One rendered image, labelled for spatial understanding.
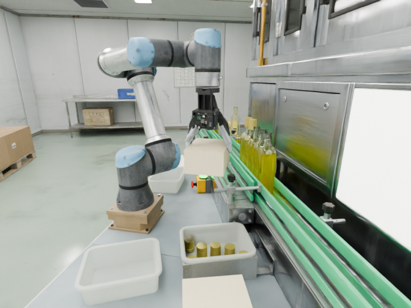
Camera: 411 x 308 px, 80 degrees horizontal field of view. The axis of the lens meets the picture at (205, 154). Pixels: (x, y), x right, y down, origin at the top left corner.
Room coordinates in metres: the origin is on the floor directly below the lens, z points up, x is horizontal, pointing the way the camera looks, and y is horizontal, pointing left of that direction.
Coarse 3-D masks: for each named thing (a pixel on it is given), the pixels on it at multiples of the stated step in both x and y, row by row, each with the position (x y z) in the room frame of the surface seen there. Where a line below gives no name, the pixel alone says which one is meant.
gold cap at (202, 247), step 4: (200, 244) 0.67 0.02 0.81; (204, 244) 0.67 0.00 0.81; (196, 248) 0.67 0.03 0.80; (200, 248) 0.66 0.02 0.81; (204, 248) 0.66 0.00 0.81; (200, 252) 0.65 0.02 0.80; (204, 252) 0.66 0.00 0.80; (196, 256) 0.67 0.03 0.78; (200, 256) 0.65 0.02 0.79; (204, 256) 0.66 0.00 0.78
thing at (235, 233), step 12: (192, 228) 0.73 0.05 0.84; (204, 228) 0.74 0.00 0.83; (216, 228) 0.74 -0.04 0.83; (228, 228) 0.75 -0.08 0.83; (240, 228) 0.74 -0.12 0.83; (180, 240) 0.66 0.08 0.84; (204, 240) 0.73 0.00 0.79; (216, 240) 0.74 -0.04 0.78; (228, 240) 0.74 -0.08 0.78; (240, 240) 0.72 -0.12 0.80; (192, 252) 0.69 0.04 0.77; (252, 252) 0.60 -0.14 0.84
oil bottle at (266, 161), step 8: (264, 152) 0.85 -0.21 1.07; (272, 152) 0.85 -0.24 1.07; (264, 160) 0.85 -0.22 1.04; (272, 160) 0.85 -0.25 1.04; (256, 168) 0.89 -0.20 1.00; (264, 168) 0.85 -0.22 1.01; (272, 168) 0.85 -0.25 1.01; (256, 176) 0.89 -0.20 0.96; (264, 176) 0.85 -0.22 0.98; (272, 176) 0.85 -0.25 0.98; (264, 184) 0.85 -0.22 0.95; (272, 184) 0.85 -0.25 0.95; (272, 192) 0.85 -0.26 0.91
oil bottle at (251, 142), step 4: (252, 140) 0.98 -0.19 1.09; (256, 140) 0.97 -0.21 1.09; (248, 144) 1.00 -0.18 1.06; (252, 144) 0.97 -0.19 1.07; (248, 148) 1.00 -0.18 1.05; (252, 148) 0.96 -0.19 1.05; (248, 152) 0.99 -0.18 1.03; (252, 152) 0.96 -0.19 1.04; (248, 156) 0.99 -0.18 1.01; (252, 156) 0.96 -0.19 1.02; (248, 160) 0.99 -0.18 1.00; (248, 164) 0.99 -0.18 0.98; (248, 168) 0.98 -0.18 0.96
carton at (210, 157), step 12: (192, 144) 0.77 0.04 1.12; (204, 144) 0.77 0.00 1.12; (216, 144) 0.77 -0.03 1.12; (192, 156) 0.70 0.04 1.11; (204, 156) 0.69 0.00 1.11; (216, 156) 0.68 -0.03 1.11; (228, 156) 0.80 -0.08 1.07; (192, 168) 0.70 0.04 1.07; (204, 168) 0.69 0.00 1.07; (216, 168) 0.68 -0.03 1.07
